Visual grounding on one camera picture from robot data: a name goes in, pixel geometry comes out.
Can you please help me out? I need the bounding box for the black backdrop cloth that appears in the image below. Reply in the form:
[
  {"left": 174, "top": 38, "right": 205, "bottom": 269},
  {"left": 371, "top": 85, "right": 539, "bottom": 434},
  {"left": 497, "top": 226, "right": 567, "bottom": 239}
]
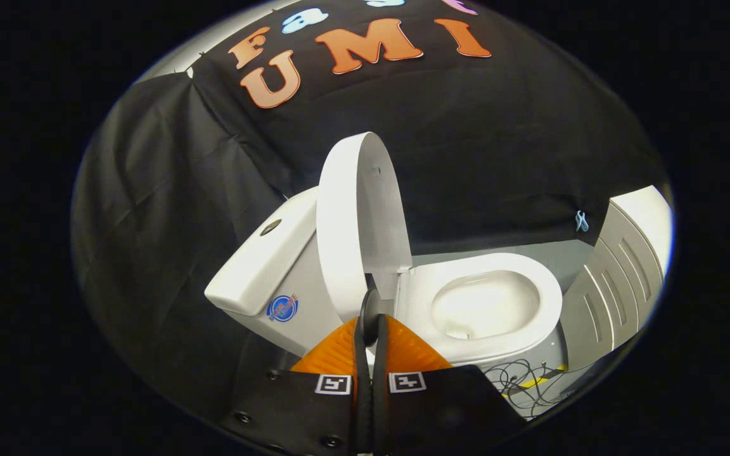
[{"left": 72, "top": 0, "right": 667, "bottom": 422}]

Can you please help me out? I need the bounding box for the white ceramic toilet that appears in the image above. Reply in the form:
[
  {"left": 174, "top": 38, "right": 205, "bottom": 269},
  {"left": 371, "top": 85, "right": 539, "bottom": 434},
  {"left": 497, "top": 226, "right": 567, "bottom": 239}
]
[{"left": 205, "top": 186, "right": 564, "bottom": 369}]

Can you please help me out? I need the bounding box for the grey panelled door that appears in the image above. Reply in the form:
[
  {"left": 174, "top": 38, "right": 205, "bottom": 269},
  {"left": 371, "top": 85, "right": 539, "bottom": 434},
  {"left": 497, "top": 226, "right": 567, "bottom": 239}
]
[{"left": 560, "top": 185, "right": 674, "bottom": 372}]

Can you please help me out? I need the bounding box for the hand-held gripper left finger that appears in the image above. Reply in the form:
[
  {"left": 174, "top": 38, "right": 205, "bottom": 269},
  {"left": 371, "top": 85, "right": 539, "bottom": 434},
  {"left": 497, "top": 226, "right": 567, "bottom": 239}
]
[{"left": 222, "top": 289, "right": 372, "bottom": 456}]

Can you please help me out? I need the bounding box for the white toilet seat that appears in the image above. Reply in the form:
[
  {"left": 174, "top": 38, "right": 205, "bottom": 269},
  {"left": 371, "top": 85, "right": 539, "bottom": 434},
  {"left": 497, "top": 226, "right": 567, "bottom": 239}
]
[{"left": 395, "top": 253, "right": 564, "bottom": 366}]

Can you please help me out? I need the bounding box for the black cable tangle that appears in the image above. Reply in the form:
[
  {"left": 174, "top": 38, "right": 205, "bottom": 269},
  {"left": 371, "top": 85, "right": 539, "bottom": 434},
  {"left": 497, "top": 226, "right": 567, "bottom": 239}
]
[{"left": 484, "top": 357, "right": 570, "bottom": 415}]

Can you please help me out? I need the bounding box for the yellow black floor tape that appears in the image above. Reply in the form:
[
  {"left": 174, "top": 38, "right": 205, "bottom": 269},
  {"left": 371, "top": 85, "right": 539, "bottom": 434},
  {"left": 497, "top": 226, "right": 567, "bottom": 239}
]
[{"left": 503, "top": 364, "right": 570, "bottom": 398}]

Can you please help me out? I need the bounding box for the white toilet lid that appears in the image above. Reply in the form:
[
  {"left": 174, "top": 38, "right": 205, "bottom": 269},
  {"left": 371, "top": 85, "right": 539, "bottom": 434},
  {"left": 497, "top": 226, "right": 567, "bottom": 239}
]
[{"left": 316, "top": 131, "right": 414, "bottom": 325}]

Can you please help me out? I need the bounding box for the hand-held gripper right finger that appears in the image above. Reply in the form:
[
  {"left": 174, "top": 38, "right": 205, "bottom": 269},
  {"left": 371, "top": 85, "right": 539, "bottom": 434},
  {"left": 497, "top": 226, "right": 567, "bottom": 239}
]
[{"left": 371, "top": 289, "right": 528, "bottom": 456}]

